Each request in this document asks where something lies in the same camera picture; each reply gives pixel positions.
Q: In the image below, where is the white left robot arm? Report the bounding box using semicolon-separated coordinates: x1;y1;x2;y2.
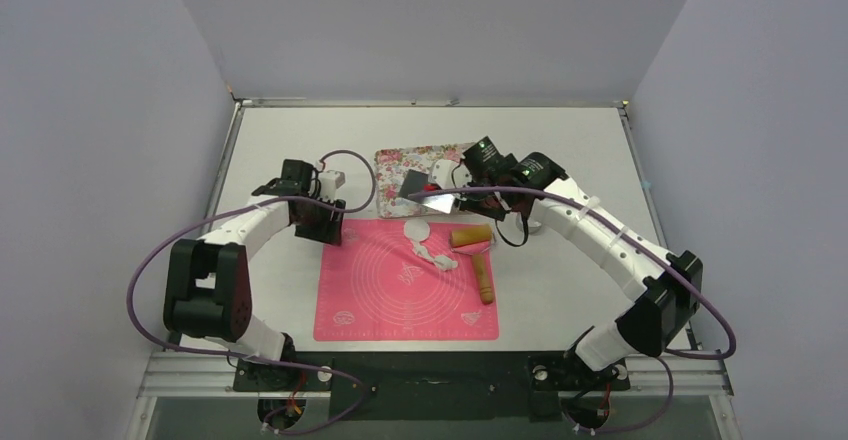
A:
163;160;346;390

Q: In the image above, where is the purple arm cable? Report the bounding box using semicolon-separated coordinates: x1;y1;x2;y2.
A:
407;185;738;436
125;150;378;437

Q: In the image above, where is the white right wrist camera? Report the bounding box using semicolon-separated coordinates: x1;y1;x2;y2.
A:
428;159;468;189

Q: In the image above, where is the pink silicone baking mat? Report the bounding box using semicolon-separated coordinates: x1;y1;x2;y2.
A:
313;219;500;342

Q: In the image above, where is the white dough lump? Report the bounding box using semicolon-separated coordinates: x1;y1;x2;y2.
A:
403;218;431;243

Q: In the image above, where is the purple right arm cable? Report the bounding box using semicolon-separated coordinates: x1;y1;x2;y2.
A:
407;185;738;436

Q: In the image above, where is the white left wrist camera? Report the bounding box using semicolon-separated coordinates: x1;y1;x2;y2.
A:
311;170;346;203

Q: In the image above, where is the floral rectangular tray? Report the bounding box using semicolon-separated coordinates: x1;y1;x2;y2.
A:
374;142;472;219

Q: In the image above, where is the wooden rolling pin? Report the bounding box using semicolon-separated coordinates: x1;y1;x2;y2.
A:
449;224;495;305

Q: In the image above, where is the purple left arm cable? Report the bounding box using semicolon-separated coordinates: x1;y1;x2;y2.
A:
125;150;378;437

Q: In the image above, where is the white dough scrap strip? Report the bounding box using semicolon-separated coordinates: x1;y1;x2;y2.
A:
411;240;459;272

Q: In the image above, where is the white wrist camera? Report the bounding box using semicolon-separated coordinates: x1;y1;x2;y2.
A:
311;170;346;203
428;159;468;189

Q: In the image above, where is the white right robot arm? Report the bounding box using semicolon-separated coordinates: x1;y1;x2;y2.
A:
460;138;703;387

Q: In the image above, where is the round metal dough cutter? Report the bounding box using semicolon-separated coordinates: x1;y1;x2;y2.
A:
527;219;544;235

